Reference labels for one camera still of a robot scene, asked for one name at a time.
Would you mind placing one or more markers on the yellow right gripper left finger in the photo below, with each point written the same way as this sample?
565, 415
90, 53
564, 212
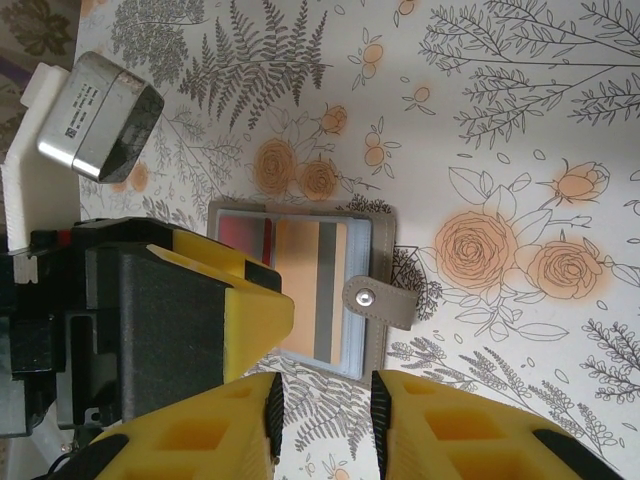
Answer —
200, 440

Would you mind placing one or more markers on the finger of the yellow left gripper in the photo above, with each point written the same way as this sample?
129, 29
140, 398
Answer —
175, 330
200, 250

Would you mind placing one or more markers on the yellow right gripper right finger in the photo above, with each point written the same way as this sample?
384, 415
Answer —
475, 430

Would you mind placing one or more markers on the red card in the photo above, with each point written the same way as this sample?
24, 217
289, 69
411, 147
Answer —
240, 240

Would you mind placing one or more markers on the beige striped card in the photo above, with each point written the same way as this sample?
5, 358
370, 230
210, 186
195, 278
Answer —
305, 280

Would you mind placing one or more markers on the grey card holder wallet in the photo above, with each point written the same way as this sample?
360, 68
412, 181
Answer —
380, 300

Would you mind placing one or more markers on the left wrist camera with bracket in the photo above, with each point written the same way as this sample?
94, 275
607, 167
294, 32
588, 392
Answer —
95, 115

